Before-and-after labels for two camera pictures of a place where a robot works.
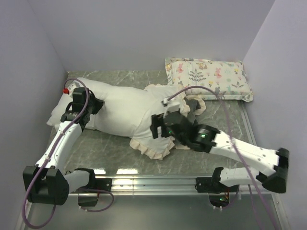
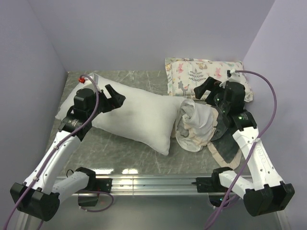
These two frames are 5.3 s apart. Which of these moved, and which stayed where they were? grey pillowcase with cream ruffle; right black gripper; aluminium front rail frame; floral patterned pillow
Moved: right black gripper; grey pillowcase with cream ruffle
Stayed: aluminium front rail frame; floral patterned pillow
